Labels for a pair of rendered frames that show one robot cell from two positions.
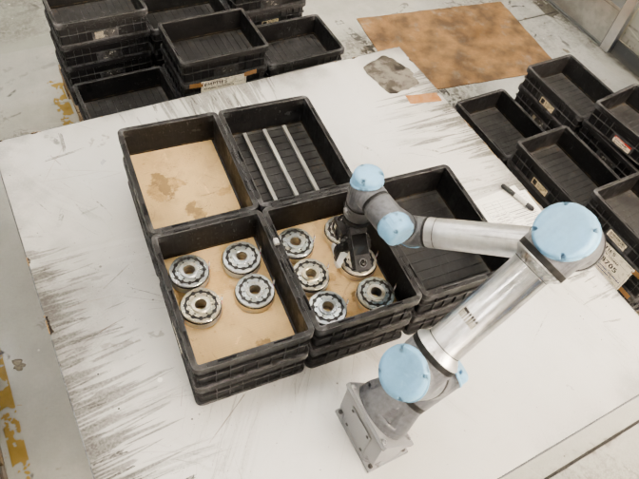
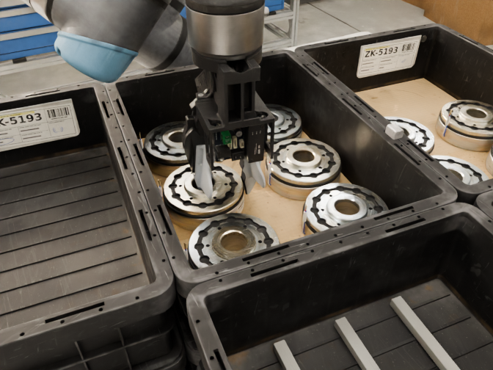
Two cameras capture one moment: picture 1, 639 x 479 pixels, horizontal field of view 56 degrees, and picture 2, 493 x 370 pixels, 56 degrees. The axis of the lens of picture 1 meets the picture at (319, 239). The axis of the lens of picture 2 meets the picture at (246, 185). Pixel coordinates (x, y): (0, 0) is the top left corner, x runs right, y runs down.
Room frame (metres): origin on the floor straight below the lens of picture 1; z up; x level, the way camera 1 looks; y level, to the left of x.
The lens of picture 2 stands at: (1.41, 0.02, 1.24)
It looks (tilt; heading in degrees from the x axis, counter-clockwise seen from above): 40 degrees down; 190
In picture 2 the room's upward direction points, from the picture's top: straight up
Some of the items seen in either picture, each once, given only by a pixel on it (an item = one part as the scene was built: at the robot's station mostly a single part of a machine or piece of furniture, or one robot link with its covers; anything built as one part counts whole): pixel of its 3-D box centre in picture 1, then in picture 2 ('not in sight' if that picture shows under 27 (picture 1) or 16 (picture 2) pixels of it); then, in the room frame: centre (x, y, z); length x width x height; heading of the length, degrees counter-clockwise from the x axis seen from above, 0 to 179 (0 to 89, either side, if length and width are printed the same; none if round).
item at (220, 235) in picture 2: not in sight; (233, 242); (1.06, -0.06, 0.86); 0.05 x 0.05 x 0.01
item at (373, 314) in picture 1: (338, 254); (252, 136); (0.93, -0.06, 0.92); 0.40 x 0.30 x 0.02; 32
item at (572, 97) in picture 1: (560, 111); not in sight; (2.53, -1.06, 0.31); 0.40 x 0.30 x 0.34; 38
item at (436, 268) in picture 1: (431, 238); (6, 231); (1.09, -0.31, 0.87); 0.40 x 0.30 x 0.11; 32
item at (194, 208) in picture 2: (358, 259); (203, 186); (0.97, -0.12, 0.86); 0.10 x 0.10 x 0.01
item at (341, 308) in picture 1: (327, 307); (268, 121); (0.80, -0.06, 0.86); 0.10 x 0.10 x 0.01
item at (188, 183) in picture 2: not in sight; (202, 183); (0.97, -0.12, 0.86); 0.05 x 0.05 x 0.01
